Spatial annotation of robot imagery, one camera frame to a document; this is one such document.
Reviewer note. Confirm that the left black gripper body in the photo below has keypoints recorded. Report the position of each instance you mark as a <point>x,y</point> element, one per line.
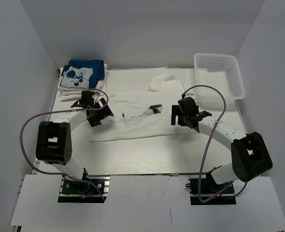
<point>99,112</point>

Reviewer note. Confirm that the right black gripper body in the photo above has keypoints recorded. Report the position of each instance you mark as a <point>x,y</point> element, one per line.
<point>183,118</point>

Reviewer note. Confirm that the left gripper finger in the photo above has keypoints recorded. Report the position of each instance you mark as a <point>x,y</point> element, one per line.
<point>94,122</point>
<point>105,110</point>

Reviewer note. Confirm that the white t shirt robot print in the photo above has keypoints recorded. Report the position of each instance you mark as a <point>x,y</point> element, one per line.
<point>142,113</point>

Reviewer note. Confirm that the blue white t shirt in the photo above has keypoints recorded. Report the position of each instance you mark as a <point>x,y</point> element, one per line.
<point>82,74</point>

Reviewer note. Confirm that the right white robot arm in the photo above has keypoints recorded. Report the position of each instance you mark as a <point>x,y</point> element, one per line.
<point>249,155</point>

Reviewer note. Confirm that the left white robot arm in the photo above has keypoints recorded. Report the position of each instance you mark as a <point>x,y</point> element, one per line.
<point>54,144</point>

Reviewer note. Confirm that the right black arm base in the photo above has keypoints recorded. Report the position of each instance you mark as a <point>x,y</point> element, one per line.
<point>225,197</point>

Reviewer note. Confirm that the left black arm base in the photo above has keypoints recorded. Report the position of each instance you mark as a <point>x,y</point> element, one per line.
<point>77,192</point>

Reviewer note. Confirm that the folded white t shirt stack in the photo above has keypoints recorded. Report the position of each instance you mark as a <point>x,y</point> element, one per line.
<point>70,94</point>

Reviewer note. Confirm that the white plastic basket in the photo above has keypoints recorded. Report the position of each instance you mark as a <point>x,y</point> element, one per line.
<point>221,72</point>

